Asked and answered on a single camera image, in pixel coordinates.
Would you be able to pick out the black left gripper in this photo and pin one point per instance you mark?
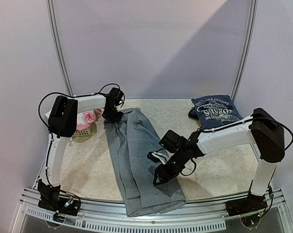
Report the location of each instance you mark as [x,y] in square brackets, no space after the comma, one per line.
[117,119]

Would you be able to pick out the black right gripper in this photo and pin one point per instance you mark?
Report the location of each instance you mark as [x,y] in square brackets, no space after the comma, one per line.
[167,169]

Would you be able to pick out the grey garment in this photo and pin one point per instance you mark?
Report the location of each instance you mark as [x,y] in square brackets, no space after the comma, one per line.
[129,142]

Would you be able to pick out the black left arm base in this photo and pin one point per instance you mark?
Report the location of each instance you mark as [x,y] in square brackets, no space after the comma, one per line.
[55,199]

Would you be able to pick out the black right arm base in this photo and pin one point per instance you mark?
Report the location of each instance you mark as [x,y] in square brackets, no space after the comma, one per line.
[251,205]

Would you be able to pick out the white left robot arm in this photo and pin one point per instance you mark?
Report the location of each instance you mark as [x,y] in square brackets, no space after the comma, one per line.
[62,124]

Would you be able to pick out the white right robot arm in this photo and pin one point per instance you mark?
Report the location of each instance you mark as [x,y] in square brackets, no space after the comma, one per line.
[258,129]

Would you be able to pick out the beige perforated laundry basket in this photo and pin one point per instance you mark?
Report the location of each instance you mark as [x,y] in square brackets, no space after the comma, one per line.
[82,133]

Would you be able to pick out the pink garment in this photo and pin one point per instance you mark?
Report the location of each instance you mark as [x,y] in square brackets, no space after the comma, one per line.
[85,119]

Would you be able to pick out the white garment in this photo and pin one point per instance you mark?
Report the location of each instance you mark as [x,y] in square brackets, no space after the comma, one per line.
[48,114]

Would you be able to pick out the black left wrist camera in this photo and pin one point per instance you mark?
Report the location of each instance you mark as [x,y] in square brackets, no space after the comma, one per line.
[115,97]

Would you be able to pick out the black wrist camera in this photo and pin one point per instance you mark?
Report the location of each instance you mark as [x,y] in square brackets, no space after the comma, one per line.
[170,142]
[115,97]

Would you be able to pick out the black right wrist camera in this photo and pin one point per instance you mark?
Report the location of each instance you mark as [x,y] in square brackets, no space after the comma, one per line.
[170,142]

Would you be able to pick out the left aluminium frame post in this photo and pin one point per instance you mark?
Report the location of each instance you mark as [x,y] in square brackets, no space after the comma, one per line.
[58,46]

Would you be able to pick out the aluminium frame post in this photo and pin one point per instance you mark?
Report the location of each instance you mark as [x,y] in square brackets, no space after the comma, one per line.
[58,46]
[245,49]

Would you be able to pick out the right aluminium frame post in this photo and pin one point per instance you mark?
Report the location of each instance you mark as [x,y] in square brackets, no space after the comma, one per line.
[245,49]

